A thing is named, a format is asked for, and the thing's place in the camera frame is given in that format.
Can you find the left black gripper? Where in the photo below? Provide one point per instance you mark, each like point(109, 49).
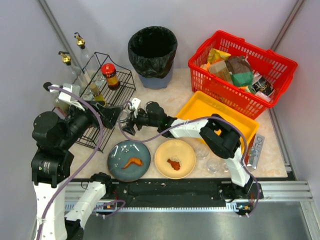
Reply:
point(100, 112)

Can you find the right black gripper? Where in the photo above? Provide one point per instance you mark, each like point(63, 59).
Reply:
point(135, 121)

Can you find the small yellow seasoning bottle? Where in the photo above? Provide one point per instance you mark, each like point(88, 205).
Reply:
point(97, 94)

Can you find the gold-capped glass bottle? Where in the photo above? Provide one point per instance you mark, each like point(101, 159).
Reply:
point(79, 75)
point(89, 62)

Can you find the blue ceramic plate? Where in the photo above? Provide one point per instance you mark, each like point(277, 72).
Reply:
point(119, 156)

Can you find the red-lidded sauce jar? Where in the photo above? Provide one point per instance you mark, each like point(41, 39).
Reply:
point(109, 72)

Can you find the black-capped dark sauce bottle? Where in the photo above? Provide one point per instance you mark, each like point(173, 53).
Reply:
point(59, 105)

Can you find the cream ceramic plate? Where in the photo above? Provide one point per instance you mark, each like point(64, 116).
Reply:
point(176, 150)

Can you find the glass jar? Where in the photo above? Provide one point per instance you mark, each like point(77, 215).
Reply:
point(124, 116)

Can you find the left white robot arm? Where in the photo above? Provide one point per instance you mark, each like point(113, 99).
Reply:
point(50, 166)

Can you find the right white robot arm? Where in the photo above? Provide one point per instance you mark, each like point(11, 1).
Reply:
point(224, 139)

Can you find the chicken wing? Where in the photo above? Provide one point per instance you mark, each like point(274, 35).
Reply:
point(133, 161)

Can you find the yellow plastic tray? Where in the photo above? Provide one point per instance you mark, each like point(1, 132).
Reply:
point(202, 105)

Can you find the chicken drumstick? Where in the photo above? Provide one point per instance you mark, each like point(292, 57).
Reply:
point(174, 164)

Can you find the trash bin with black bag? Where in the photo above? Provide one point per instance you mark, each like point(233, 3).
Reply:
point(151, 52)

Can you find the left small glass cup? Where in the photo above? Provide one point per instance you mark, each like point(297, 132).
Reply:
point(201, 152)

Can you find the small glass cup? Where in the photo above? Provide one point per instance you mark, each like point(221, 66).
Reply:
point(201, 152)
point(213, 165)
point(224, 167)

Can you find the middle small glass cup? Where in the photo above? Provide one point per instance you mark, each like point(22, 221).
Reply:
point(213, 165)

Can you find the brown cardboard box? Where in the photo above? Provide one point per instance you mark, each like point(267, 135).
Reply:
point(220, 70)

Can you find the right small glass cup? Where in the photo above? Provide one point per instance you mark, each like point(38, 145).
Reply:
point(224, 167)

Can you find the yellow snack bag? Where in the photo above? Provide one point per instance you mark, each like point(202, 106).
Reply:
point(216, 55)

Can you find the green sponge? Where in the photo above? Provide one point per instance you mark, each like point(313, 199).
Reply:
point(242, 79)

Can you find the dark brown snack bag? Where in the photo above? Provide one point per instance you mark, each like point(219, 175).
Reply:
point(238, 64)

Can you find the silver foil packet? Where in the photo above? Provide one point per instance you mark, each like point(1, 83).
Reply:
point(254, 152)

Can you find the black gold snack packet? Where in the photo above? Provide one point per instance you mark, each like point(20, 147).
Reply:
point(260, 84)

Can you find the red plastic shopping basket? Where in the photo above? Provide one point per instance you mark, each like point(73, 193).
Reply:
point(277, 69)

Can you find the black wire rack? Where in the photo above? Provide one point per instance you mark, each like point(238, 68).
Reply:
point(110, 100)

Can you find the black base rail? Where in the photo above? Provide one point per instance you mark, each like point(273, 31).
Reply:
point(186, 192)

